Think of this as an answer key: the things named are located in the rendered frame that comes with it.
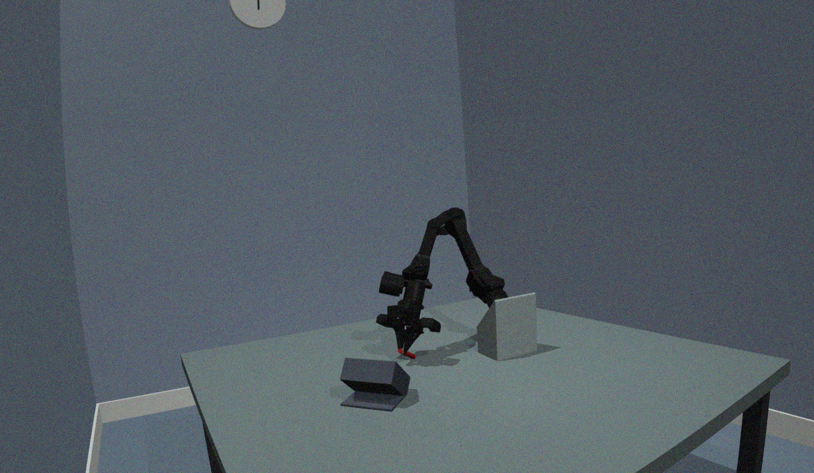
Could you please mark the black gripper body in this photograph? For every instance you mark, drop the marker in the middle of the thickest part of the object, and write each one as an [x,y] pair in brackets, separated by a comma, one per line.
[420,324]

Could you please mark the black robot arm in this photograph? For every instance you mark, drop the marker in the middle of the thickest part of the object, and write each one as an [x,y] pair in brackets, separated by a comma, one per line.
[480,280]

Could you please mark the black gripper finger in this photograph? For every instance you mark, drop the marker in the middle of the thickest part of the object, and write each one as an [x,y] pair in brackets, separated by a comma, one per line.
[400,335]
[412,334]

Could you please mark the dark grey flat panel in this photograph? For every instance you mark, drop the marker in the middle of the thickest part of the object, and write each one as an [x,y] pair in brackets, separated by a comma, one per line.
[377,385]

